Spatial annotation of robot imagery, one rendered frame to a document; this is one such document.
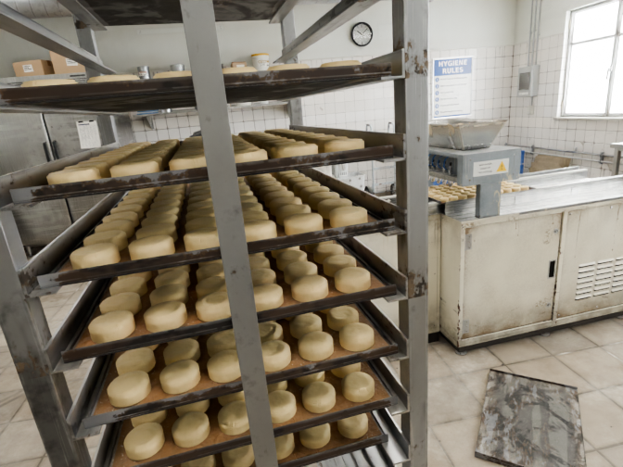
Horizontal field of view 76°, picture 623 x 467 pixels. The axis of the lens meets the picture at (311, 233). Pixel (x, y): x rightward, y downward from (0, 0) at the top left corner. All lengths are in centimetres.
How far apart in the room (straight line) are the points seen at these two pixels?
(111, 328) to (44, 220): 522
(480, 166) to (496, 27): 520
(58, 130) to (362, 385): 509
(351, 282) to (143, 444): 35
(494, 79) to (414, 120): 674
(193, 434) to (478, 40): 684
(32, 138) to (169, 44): 206
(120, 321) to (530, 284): 235
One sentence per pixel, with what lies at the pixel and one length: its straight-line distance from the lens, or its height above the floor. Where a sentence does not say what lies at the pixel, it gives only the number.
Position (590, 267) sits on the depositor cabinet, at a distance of 288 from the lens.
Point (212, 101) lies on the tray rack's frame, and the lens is 44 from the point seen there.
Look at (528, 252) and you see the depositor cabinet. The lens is 253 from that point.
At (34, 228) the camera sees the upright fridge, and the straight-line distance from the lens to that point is 580.
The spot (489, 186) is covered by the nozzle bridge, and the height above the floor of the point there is 100.
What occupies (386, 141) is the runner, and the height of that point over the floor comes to 142.
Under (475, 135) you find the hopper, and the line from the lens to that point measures 228.
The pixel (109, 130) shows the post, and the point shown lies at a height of 145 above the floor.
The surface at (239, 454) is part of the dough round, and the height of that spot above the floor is 97.
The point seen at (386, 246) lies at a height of 69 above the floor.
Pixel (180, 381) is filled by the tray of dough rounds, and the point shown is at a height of 115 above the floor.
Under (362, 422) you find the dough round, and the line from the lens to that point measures 72.
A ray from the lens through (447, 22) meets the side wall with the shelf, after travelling 688.
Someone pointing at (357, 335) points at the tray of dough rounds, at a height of 115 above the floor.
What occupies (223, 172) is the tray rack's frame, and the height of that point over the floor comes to 141.
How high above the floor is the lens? 146
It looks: 17 degrees down
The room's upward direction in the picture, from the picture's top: 5 degrees counter-clockwise
